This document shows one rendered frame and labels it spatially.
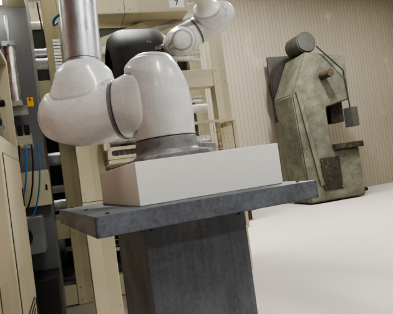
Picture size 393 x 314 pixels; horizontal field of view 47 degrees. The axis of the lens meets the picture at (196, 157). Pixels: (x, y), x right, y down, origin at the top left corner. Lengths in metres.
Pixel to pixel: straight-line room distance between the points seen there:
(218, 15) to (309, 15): 6.52
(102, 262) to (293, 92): 4.62
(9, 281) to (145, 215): 0.74
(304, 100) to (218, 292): 5.53
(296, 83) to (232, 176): 5.47
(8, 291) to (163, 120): 0.75
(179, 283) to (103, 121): 0.42
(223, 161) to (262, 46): 6.51
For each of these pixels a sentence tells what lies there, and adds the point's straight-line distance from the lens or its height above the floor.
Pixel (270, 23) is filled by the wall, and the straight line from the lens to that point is 7.70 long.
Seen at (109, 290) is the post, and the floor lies 0.19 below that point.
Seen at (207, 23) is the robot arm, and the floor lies 1.23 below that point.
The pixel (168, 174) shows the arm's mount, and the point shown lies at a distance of 0.96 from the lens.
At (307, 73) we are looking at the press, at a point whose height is 1.82.
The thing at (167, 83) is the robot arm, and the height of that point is 0.92.
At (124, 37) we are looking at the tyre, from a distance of 2.27.
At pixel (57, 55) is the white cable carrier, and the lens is 2.37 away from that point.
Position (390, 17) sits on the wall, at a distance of 9.49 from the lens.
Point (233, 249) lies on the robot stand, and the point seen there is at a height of 0.51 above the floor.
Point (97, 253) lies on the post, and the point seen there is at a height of 0.37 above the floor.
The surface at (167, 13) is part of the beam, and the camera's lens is 2.79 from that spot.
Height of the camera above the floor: 0.71
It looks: 1 degrees up
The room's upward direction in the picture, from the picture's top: 8 degrees counter-clockwise
